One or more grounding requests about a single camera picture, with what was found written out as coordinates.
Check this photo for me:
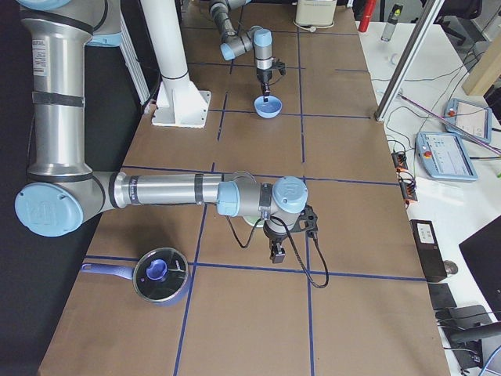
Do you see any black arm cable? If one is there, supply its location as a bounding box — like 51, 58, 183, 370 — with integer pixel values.
225, 217, 329, 290

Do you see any grey spray bottle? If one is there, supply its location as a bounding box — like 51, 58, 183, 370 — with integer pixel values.
380, 3, 403, 42

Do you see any aluminium frame post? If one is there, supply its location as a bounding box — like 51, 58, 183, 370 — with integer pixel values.
374, 0, 445, 121

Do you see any white appliance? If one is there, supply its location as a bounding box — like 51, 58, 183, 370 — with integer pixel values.
294, 0, 337, 27

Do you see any blue teach pendant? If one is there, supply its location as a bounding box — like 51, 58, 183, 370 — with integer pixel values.
444, 98, 492, 143
416, 132, 478, 182

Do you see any black monitor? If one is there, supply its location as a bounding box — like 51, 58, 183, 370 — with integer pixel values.
460, 222, 500, 318

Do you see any black power box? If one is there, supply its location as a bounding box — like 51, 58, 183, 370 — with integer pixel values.
409, 219, 447, 283

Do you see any black desk stand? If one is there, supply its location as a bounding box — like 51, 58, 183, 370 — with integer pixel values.
435, 305, 500, 371

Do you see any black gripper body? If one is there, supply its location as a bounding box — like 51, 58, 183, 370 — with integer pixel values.
263, 223, 288, 246
257, 69, 272, 84

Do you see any far blue teach pendant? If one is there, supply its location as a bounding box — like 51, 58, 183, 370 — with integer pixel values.
444, 98, 492, 143

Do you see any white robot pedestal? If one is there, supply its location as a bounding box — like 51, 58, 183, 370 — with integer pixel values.
141, 0, 211, 128

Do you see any wooden board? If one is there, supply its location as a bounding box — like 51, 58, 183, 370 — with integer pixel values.
462, 34, 501, 96

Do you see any green bowl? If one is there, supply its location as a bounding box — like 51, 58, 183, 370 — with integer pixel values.
243, 216, 265, 228

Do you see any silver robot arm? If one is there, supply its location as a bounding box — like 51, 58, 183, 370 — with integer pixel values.
15, 1, 312, 263
209, 1, 277, 103

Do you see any red bottle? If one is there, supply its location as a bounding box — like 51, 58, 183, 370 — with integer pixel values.
358, 0, 377, 33

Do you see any blue saucepan with glass lid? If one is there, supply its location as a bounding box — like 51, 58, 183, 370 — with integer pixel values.
81, 248, 192, 306

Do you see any near blue teach pendant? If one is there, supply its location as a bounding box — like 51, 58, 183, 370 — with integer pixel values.
416, 132, 478, 182

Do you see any orange black connector strip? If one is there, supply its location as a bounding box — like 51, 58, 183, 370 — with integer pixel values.
391, 151, 418, 206

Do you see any blue bowl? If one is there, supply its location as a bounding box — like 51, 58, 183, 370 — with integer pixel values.
254, 96, 283, 118

